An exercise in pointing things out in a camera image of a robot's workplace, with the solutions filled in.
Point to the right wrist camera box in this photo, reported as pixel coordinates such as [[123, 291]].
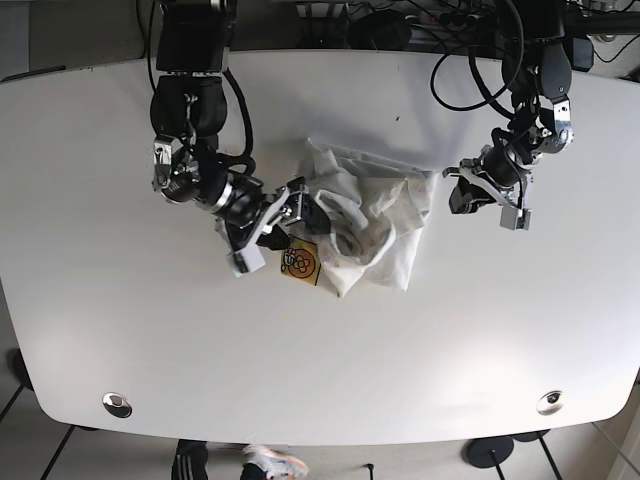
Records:
[[246, 260]]

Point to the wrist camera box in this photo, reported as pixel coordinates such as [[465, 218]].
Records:
[[246, 260], [513, 218]]

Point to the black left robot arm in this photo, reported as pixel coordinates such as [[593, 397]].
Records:
[[537, 73]]

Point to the white printed T-shirt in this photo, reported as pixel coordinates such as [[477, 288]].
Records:
[[378, 208]]

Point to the black round stand base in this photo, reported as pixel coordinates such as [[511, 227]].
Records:
[[488, 452]]

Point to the white orange sneaker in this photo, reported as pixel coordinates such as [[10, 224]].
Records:
[[275, 465]]

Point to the silver table grommet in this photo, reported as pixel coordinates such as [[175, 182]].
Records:
[[116, 405], [550, 403]]

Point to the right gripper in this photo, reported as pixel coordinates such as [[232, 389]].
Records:
[[251, 217]]

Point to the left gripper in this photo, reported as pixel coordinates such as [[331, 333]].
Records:
[[475, 189]]

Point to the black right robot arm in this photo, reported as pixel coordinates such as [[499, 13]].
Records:
[[188, 111]]

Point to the left silver table grommet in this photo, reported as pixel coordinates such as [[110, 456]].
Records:
[[116, 405]]

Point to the right silver table grommet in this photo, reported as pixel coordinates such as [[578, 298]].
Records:
[[550, 403]]

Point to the black trousers of person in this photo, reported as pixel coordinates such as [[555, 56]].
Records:
[[190, 460]]

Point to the black power adapter box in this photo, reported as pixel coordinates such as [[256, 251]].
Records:
[[380, 30]]

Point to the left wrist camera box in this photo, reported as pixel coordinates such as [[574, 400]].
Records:
[[513, 218]]

